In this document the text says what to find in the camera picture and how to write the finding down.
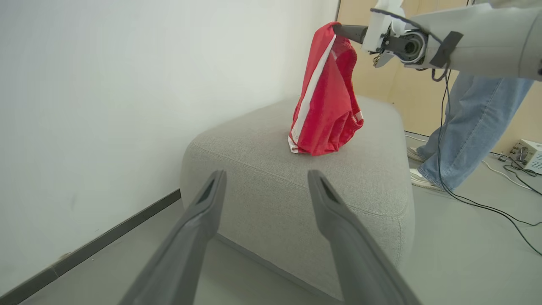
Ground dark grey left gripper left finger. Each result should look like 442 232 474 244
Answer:
119 169 227 305

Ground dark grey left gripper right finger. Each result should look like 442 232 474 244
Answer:
307 169 422 305

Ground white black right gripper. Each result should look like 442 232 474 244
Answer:
332 0 429 69

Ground red and white shirt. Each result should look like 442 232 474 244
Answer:
288 21 365 156

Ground dark grey baseboard strip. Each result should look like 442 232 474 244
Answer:
0 189 183 305

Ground grey fabric ottoman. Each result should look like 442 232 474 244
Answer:
180 95 416 302

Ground white sneaker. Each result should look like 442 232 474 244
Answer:
406 146 425 164
409 168 446 192

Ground person's blue jeans legs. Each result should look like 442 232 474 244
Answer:
417 71 535 192

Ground white electronic device box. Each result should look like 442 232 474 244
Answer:
510 139 542 175

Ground black strap on arm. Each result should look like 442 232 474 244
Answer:
429 30 465 69

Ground long black floor cable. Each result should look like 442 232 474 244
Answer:
435 70 542 257

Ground black cable bundle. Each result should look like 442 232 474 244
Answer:
502 146 542 197

